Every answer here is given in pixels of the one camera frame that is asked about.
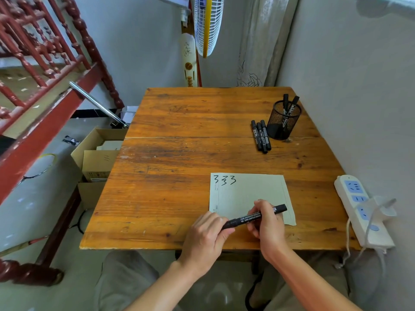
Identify person's right hand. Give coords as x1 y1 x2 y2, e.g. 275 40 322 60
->
247 199 292 263

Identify open cardboard box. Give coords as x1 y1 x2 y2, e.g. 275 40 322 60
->
70 127 128 211

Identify wooden table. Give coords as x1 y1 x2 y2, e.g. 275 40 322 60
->
79 87 361 251

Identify badminton racket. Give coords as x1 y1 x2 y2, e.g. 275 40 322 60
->
16 153 59 188

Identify person's left forearm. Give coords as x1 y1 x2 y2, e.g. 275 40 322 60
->
125 260 198 311

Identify person's right forearm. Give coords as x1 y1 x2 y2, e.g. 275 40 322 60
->
267 247 362 311

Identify white plug with cable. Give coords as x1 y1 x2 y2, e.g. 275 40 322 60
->
335 197 397 269

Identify black mesh pen holder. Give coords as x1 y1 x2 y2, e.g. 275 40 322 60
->
267 100 302 141

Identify pale green paper sheet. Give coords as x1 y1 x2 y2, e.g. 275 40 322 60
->
209 173 297 227

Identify silver metal tube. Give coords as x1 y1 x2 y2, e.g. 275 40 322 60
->
69 81 129 129

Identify small cardboard box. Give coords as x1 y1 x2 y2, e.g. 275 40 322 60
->
82 150 120 183

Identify red wooden bed frame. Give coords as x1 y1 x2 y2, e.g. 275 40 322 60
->
0 0 125 287

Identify white power strip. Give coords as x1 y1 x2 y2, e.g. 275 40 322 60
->
334 174 396 249

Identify black sandal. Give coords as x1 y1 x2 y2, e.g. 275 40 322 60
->
244 272 271 311

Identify person's grey trousers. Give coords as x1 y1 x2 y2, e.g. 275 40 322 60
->
94 250 386 311

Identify white lace curtain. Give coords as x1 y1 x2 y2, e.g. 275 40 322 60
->
236 0 300 88

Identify white standing fan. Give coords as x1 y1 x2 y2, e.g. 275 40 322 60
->
156 0 225 88

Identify person's left hand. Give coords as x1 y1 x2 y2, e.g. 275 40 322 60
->
178 211 236 278

